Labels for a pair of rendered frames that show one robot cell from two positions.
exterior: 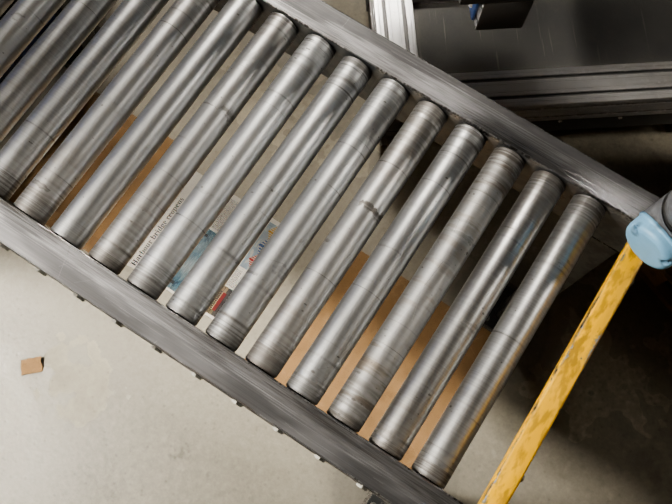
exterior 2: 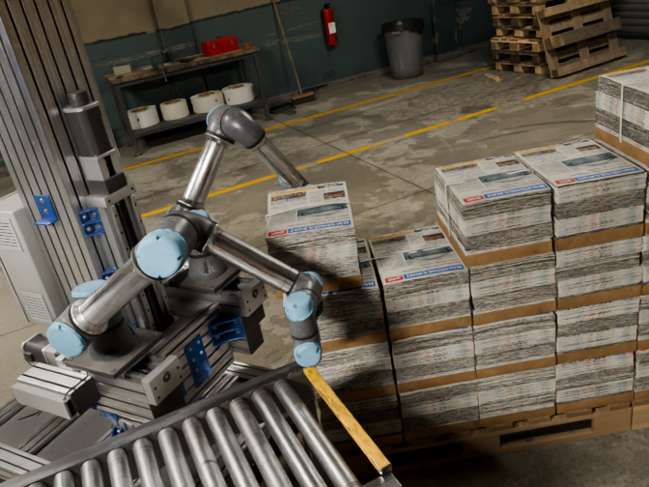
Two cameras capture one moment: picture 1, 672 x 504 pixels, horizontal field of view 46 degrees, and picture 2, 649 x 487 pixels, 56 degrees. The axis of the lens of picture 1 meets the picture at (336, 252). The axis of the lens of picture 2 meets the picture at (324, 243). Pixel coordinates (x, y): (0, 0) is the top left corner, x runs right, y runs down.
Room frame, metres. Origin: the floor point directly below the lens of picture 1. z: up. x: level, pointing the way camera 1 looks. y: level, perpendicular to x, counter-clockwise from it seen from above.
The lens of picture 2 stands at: (-0.65, 0.55, 1.83)
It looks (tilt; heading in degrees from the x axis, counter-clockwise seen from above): 25 degrees down; 311
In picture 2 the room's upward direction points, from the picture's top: 10 degrees counter-clockwise
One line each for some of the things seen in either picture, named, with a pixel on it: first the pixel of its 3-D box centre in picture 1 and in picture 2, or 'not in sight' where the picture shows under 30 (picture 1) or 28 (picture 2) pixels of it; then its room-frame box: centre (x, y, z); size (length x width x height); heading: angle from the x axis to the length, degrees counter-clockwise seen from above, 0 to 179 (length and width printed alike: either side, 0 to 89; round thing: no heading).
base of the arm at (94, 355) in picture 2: not in sight; (108, 333); (0.98, -0.23, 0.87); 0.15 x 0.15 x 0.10
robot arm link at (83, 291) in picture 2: not in sight; (96, 303); (0.98, -0.22, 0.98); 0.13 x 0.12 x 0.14; 119
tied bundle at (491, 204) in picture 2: not in sight; (489, 208); (0.16, -1.27, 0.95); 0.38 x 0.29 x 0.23; 131
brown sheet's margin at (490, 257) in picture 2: not in sight; (490, 230); (0.16, -1.26, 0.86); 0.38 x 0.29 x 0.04; 131
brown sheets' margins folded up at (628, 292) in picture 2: not in sight; (462, 344); (0.26, -1.18, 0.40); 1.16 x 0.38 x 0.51; 41
